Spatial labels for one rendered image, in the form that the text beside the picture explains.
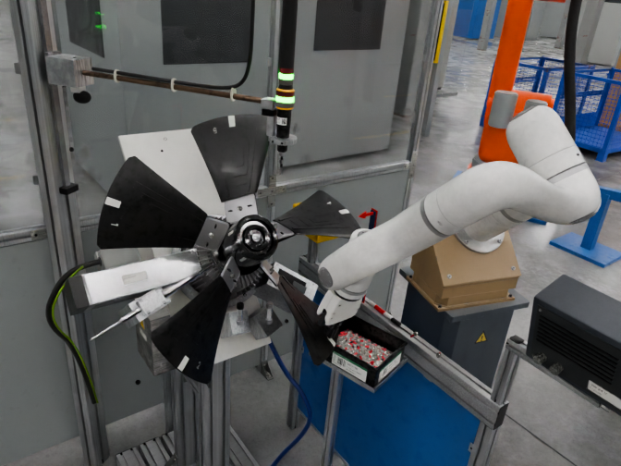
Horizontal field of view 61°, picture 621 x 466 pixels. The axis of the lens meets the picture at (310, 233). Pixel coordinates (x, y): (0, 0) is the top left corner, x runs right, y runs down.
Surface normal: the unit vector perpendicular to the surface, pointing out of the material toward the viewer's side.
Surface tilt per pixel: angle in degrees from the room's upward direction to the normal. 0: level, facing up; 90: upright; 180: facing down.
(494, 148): 90
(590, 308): 15
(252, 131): 47
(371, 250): 58
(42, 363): 90
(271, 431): 0
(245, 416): 0
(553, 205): 113
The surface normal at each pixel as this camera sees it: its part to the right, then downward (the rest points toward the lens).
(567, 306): -0.14, -0.81
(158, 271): 0.50, -0.27
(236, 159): -0.18, -0.19
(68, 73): -0.33, 0.40
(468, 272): 0.29, -0.32
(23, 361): 0.58, 0.40
